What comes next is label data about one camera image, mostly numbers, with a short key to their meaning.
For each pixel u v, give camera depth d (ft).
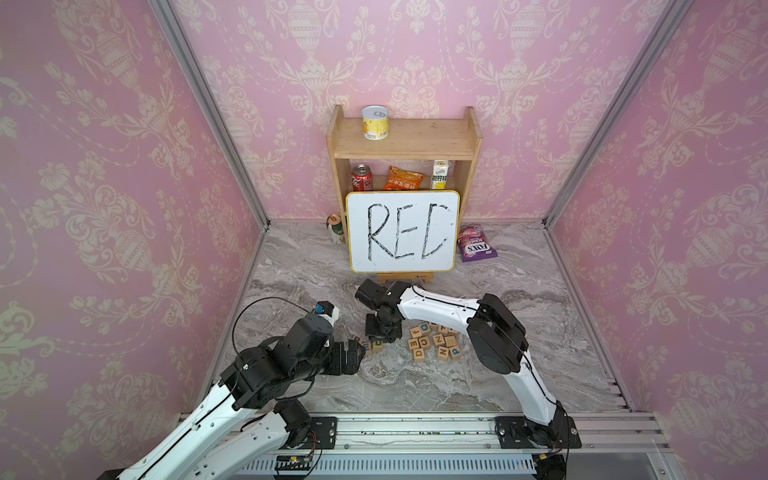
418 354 2.79
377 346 2.83
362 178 2.94
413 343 2.85
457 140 2.73
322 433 2.43
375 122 2.61
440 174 2.94
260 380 1.45
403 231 3.09
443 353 2.79
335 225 3.47
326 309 2.05
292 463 2.39
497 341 1.71
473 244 3.59
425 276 3.29
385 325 2.50
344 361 1.97
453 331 1.94
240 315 3.27
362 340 2.86
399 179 3.24
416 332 2.94
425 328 2.94
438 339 2.86
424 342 2.86
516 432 2.39
